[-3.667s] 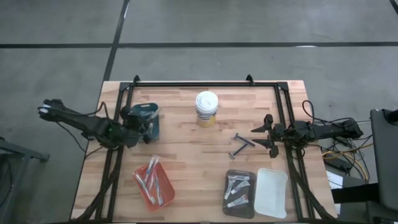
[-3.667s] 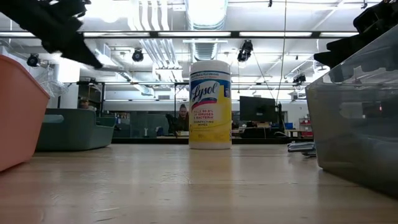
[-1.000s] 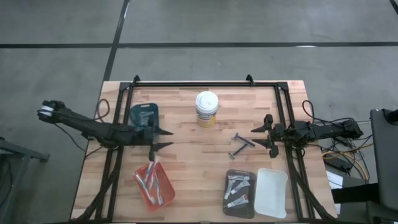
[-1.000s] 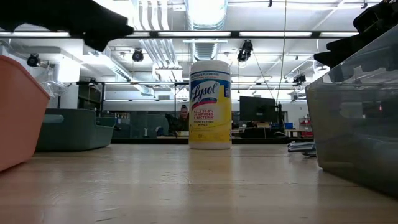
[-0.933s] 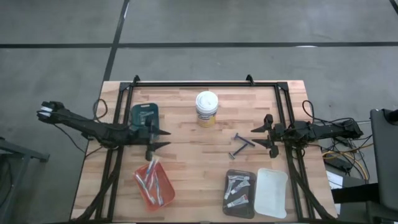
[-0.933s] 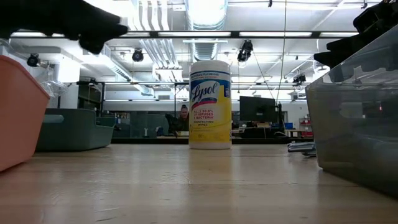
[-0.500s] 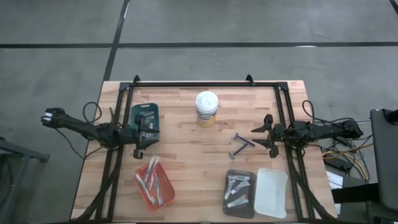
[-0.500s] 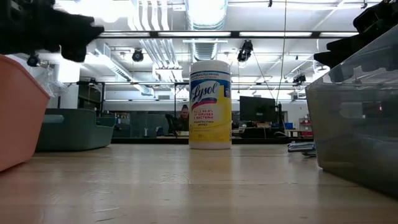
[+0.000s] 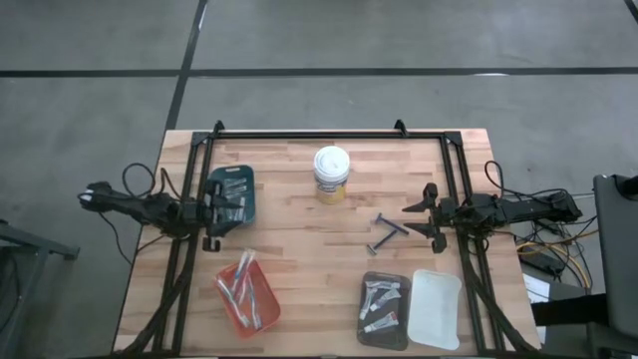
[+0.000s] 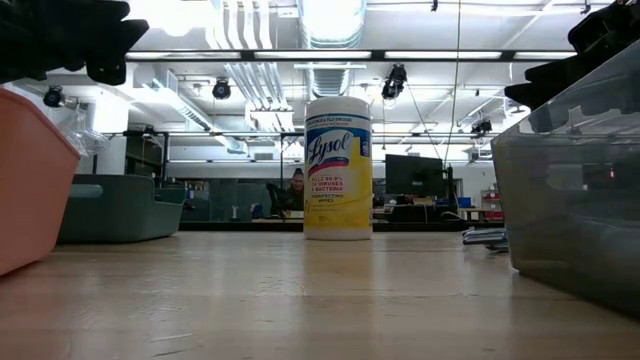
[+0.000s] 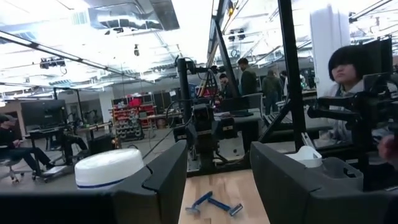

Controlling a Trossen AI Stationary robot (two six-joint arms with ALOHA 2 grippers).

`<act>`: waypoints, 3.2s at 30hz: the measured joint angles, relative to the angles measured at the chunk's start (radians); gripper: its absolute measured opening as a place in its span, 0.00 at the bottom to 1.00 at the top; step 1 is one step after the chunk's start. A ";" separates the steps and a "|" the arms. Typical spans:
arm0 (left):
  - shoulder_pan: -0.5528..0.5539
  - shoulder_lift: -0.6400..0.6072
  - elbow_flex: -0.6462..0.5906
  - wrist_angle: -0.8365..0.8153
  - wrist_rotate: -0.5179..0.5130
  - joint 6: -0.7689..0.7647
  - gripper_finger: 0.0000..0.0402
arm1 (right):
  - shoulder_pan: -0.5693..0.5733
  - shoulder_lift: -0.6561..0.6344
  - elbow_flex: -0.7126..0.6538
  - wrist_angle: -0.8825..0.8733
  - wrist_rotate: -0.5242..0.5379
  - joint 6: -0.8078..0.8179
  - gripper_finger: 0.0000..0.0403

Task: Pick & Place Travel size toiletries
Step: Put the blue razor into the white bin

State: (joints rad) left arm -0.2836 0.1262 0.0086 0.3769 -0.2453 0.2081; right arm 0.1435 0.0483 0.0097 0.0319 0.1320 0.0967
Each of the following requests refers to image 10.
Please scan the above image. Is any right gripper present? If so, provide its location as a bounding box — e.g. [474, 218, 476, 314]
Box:
[503, 0, 640, 113]

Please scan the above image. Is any orange plastic bin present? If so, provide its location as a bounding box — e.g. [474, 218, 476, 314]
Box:
[0, 87, 82, 277]

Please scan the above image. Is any silver ventilation duct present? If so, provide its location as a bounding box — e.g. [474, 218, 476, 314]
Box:
[297, 0, 369, 99]

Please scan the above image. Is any Lysol wipes canister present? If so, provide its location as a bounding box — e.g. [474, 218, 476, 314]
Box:
[303, 95, 374, 242]

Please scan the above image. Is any teal plastic bin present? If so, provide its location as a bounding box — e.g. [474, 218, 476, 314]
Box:
[57, 173, 187, 245]

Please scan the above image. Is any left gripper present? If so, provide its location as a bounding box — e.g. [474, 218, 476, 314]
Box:
[0, 0, 151, 86]

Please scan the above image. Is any silver wrapped nail clipper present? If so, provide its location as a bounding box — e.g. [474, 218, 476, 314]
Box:
[461, 227, 510, 253]

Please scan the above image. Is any grey translucent plastic bin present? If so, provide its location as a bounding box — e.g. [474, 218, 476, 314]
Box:
[490, 39, 640, 320]

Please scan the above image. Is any person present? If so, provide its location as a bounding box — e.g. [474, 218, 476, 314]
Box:
[264, 167, 306, 220]

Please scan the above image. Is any black computer monitor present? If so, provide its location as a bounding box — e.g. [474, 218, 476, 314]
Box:
[384, 153, 449, 199]

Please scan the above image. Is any red shelf rack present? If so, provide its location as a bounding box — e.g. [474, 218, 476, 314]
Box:
[480, 188, 505, 221]

